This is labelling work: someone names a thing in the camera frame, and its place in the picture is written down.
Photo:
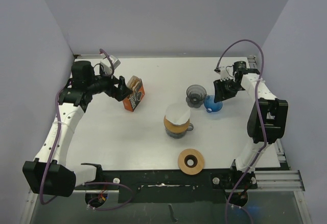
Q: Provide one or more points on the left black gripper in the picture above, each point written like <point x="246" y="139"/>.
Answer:
<point x="123" y="90"/>

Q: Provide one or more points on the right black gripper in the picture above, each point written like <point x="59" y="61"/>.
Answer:
<point x="220" y="93"/>

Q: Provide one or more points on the orange coffee filter box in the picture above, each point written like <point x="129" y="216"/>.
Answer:
<point x="135" y="84"/>

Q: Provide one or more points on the blue plastic dripper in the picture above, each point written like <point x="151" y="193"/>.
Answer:
<point x="210" y="104"/>

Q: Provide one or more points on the grey plastic dripper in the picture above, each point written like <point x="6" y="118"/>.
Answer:
<point x="195" y="95"/>

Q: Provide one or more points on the white paper coffee filter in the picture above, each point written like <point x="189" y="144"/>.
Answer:
<point x="178" y="113"/>

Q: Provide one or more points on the grey glass carafe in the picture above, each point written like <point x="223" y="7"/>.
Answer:
<point x="179" y="135"/>

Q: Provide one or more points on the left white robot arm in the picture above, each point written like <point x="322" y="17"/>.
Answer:
<point x="47" y="173"/>

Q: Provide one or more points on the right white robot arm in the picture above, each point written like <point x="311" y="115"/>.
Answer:
<point x="267" y="119"/>

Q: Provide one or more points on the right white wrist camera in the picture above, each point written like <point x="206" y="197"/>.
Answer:
<point x="225" y="72"/>

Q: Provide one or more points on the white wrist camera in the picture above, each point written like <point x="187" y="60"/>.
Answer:
<point x="225" y="72"/>
<point x="110" y="65"/>

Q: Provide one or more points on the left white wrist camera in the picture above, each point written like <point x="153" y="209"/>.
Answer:
<point x="110" y="65"/>

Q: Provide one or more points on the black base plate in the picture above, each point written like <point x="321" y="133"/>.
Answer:
<point x="174" y="186"/>

